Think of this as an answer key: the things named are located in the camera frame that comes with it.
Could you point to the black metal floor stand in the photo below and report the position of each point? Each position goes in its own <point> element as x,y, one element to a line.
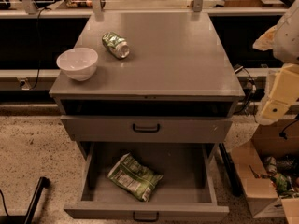
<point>43,183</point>

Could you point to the white bowl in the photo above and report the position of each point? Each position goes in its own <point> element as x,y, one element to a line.
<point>78,63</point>

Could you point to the green soda can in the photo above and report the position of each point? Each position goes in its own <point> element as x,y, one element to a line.
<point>116,45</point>

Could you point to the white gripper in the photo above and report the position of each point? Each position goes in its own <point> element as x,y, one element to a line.
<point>288,37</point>

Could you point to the open grey lower drawer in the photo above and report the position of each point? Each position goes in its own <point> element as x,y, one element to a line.
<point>185,192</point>

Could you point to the cardboard box with trash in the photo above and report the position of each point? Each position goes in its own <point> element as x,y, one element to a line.
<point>260,193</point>

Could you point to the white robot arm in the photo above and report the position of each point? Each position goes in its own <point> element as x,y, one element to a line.
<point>283,38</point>

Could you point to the black bar beside cabinet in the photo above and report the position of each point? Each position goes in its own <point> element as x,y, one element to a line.
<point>230,170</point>

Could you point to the grey metal drawer cabinet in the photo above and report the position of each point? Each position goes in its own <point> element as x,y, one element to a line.
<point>176,67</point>

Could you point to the green jalapeno chip bag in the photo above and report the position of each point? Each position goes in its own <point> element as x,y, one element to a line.
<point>135,178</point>

